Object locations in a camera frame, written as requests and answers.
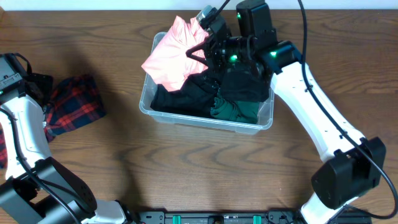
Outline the pink garment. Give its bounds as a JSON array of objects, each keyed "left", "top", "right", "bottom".
[{"left": 141, "top": 16, "right": 208, "bottom": 91}]

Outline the black garment with band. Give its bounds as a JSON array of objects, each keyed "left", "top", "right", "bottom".
[{"left": 220, "top": 70, "right": 269, "bottom": 102}]

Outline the large black garment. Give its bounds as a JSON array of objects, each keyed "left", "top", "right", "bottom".
[{"left": 150, "top": 74, "right": 219, "bottom": 118}]

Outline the red plaid flannel shirt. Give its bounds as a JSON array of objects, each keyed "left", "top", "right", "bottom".
[{"left": 0, "top": 74, "right": 107, "bottom": 170}]

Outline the dark green shirt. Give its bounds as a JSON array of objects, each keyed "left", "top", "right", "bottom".
[{"left": 210, "top": 96, "right": 259, "bottom": 124}]

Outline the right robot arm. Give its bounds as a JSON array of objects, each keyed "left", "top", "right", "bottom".
[{"left": 186, "top": 1, "right": 386, "bottom": 223}]

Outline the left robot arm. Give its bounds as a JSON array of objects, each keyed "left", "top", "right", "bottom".
[{"left": 1, "top": 53, "right": 139, "bottom": 224}]

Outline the clear plastic storage bin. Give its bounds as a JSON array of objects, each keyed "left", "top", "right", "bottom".
[{"left": 139, "top": 32, "right": 275, "bottom": 136}]

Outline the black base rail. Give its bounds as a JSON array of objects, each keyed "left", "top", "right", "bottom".
[{"left": 136, "top": 210, "right": 373, "bottom": 224}]

